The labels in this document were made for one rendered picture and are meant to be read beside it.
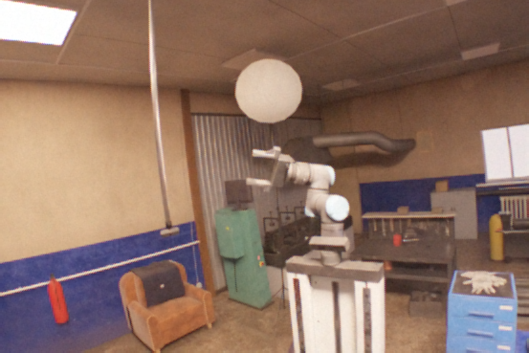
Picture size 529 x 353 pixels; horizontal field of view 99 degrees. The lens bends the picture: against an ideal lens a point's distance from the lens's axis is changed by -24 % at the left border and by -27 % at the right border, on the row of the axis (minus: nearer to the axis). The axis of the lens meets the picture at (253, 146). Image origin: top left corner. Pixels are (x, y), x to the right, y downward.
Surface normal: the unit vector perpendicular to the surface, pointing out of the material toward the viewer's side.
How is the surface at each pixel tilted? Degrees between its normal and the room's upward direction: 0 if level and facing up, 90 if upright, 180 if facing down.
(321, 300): 90
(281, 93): 119
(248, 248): 90
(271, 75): 99
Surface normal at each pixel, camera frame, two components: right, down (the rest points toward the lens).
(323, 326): -0.64, 0.04
